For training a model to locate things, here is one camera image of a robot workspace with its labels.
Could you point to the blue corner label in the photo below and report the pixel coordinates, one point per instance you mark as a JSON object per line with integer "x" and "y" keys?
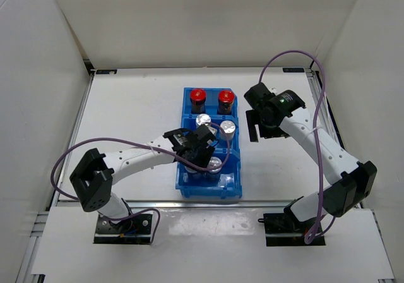
{"x": 106, "y": 71}
{"x": 293, "y": 70}

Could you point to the blue storage bin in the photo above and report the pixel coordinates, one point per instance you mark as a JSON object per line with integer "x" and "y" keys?
{"x": 229, "y": 184}
{"x": 211, "y": 102}
{"x": 189, "y": 122}

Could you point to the middle blue storage bin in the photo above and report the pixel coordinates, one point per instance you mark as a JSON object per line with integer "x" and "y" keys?
{"x": 189, "y": 122}

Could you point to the far blue storage bin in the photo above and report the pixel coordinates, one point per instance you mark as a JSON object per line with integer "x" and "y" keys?
{"x": 211, "y": 102}

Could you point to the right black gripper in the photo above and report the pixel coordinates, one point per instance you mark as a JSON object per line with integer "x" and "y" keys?
{"x": 253, "y": 119}

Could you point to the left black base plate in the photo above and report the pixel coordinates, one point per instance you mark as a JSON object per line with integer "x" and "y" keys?
{"x": 135, "y": 231}

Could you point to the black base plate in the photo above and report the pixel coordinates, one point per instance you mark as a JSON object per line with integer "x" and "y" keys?
{"x": 135, "y": 231}
{"x": 281, "y": 231}

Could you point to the near blue storage bin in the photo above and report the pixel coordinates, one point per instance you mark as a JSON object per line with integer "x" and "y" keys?
{"x": 229, "y": 184}

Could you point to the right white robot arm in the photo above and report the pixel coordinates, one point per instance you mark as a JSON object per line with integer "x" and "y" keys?
{"x": 286, "y": 115}

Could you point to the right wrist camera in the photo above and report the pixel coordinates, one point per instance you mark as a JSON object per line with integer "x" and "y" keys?
{"x": 257, "y": 96}

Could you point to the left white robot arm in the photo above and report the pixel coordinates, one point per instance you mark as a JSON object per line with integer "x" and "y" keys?
{"x": 96, "y": 173}

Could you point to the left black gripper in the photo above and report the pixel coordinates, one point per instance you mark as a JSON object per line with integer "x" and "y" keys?
{"x": 205, "y": 153}

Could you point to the red-lid sauce jar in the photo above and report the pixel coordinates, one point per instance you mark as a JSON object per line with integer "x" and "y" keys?
{"x": 197, "y": 99}
{"x": 225, "y": 102}

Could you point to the left blue corner label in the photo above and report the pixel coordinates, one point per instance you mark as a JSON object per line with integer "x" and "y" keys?
{"x": 106, "y": 71}

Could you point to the right blue corner label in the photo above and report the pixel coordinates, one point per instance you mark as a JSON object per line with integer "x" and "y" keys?
{"x": 293, "y": 70}

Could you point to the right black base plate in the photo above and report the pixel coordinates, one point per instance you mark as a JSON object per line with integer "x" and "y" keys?
{"x": 281, "y": 231}

